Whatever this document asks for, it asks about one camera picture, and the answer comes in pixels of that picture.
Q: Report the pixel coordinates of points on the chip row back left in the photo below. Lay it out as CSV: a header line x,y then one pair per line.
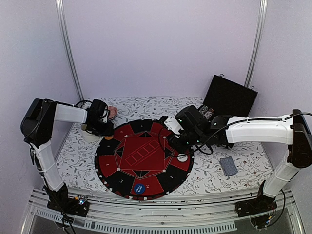
x,y
203,109

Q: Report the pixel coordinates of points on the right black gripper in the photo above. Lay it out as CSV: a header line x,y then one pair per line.
x,y
173,143

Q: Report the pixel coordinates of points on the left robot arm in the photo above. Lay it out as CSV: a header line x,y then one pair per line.
x,y
37,126

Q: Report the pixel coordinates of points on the left aluminium frame post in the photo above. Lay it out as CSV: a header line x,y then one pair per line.
x,y
68,49

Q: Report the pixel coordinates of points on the black poker chip case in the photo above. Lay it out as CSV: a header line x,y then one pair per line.
x,y
229,98

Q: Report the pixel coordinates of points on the orange big blind button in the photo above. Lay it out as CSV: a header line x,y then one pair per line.
x,y
109,137

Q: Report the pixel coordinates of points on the aluminium frame post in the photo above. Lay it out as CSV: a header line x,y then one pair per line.
x,y
257,41
68,49

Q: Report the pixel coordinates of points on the cream ceramic cup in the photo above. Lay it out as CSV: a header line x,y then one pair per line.
x,y
88,137

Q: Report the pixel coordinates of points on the aluminium front rail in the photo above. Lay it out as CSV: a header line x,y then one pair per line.
x,y
171,214

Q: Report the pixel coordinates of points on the chip row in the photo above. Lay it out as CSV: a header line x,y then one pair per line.
x,y
210,112
203,109

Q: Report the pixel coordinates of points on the blue playing card deck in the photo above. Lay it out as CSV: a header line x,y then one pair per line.
x,y
228,166

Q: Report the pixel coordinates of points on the white dealer button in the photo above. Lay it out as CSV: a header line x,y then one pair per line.
x,y
182,158

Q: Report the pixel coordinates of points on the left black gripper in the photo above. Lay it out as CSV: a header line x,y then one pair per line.
x,y
109,131

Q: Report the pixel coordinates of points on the round red black poker mat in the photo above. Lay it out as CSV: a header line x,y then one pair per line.
x,y
140,153

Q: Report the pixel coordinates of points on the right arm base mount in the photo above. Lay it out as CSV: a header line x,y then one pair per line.
x,y
255,206

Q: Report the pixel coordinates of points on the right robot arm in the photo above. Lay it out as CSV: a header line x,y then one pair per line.
x,y
291,130

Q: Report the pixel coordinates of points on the right aluminium frame post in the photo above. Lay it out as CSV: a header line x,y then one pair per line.
x,y
257,41

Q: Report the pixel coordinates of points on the blue small blind button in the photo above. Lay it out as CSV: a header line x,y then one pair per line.
x,y
139,189

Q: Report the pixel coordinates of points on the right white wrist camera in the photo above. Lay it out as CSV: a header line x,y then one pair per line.
x,y
171,124

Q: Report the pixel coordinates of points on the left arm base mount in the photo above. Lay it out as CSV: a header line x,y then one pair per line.
x,y
70,202

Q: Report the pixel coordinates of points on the red patterned small bowl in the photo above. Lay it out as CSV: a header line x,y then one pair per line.
x,y
112,112

